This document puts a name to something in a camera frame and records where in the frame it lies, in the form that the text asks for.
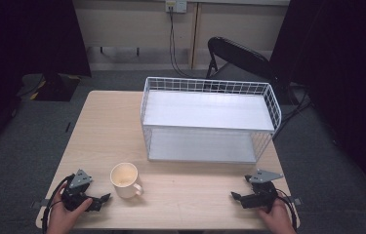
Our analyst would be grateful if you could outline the dark stand base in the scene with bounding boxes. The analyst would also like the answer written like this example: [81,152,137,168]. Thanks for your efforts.
[17,72,81,102]

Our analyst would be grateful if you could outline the black floor cable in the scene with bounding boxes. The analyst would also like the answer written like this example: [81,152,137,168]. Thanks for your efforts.
[271,85,313,141]

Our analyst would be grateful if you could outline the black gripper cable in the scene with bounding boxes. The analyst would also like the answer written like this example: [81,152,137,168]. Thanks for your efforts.
[41,175,75,234]
[275,188,300,232]

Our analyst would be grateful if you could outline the white wire shelf rack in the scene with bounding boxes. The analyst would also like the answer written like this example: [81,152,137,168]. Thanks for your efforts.
[139,76,283,165]

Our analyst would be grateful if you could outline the person's right hand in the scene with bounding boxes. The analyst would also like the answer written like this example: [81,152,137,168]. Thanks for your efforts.
[257,197,298,234]

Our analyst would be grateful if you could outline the cream ceramic mug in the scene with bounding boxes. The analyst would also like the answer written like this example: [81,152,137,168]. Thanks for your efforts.
[109,162,144,200]

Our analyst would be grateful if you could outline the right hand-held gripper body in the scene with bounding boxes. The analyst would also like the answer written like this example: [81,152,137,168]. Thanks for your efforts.
[239,168,285,211]

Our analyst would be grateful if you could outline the dark curtain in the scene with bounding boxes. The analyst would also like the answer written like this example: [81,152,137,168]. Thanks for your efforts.
[268,0,366,199]
[0,0,93,164]

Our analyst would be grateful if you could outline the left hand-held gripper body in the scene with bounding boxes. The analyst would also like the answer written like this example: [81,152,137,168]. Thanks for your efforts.
[61,168,102,213]

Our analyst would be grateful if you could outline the black folding chair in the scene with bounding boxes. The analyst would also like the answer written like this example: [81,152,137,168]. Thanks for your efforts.
[205,36,290,98]

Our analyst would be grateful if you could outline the black wall cable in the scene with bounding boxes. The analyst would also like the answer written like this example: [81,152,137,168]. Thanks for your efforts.
[168,7,198,79]

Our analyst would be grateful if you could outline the white wall socket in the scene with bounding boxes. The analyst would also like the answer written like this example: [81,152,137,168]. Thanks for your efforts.
[165,0,188,15]

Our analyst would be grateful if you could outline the person's left hand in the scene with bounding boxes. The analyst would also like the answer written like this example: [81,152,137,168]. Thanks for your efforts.
[46,192,94,234]

